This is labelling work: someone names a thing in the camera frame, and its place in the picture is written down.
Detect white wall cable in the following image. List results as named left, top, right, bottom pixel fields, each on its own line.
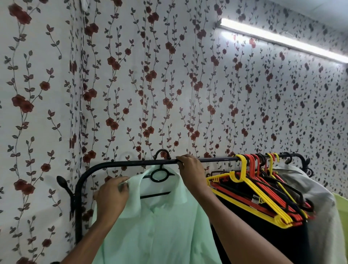
left=78, top=0, right=90, bottom=153

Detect white tube light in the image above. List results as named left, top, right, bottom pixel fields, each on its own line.
left=217, top=17, right=348, bottom=65

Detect grey hanging garment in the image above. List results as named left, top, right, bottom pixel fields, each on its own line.
left=272, top=162, right=347, bottom=264

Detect person's left hand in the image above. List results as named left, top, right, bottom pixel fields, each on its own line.
left=94, top=176, right=131, bottom=224

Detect mint green shirt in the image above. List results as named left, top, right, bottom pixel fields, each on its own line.
left=91, top=164, right=222, bottom=264

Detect bunch of yellow red hangers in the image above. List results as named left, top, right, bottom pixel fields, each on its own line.
left=206, top=153, right=315, bottom=229

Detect black hanger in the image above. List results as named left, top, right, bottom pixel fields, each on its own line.
left=140, top=149, right=176, bottom=199

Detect person's right hand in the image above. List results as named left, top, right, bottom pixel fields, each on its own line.
left=176, top=154, right=209, bottom=195

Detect person's left forearm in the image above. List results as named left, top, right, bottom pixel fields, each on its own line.
left=61, top=217, right=117, bottom=264

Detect black hanging garments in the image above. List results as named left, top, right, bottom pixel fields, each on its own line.
left=211, top=195, right=312, bottom=264

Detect black metal clothes rack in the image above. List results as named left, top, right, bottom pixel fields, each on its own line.
left=74, top=152, right=315, bottom=245

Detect light green hanging garment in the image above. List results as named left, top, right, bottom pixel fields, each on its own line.
left=333, top=192, right=348, bottom=261

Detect person's right forearm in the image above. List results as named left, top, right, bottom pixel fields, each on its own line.
left=194, top=187, right=294, bottom=264

